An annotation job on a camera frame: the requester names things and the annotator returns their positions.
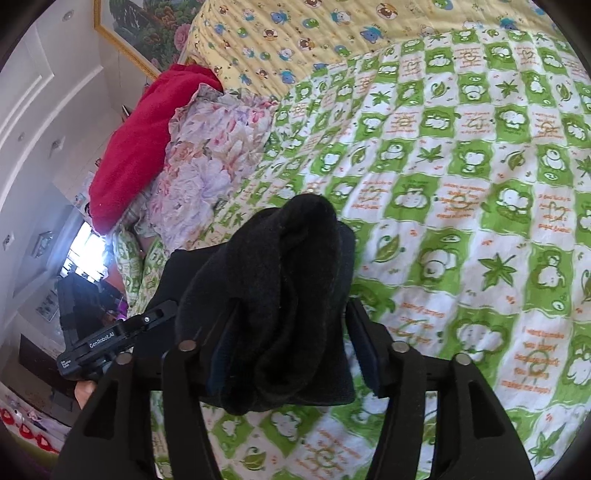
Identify bright window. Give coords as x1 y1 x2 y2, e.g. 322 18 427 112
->
68 220 112 283

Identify floral ruffled pillow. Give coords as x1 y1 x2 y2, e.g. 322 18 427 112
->
130 83 279 256

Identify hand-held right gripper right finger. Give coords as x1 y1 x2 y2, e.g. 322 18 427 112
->
345 298 537 480

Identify yellow cartoon printed quilt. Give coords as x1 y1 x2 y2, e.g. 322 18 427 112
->
184 0 575 101

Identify black pants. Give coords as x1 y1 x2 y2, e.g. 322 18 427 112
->
157 194 359 416

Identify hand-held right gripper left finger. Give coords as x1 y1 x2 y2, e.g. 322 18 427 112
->
51 302 241 480

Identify gold framed landscape painting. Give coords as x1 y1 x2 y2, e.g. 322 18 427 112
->
93 0 212 82

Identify person's left hand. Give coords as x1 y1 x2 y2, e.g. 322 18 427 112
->
74 381 100 411

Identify green white printed bed sheet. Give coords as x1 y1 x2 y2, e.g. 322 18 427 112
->
110 28 591 480

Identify red blanket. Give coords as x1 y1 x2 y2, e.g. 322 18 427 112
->
89 64 225 234

